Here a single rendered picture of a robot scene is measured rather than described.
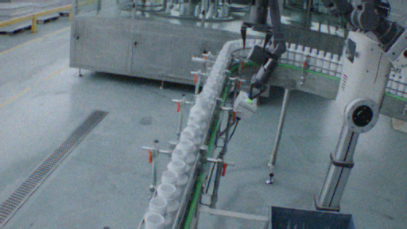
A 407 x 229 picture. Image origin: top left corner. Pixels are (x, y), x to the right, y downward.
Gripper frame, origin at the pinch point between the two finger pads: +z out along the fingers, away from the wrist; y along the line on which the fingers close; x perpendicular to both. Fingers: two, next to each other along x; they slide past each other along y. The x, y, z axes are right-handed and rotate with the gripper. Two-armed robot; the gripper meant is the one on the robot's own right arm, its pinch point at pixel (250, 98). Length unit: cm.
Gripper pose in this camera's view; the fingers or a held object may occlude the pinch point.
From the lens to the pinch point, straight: 157.8
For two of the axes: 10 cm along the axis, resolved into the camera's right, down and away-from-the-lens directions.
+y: -1.4, 3.6, -9.2
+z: -4.5, 8.1, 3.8
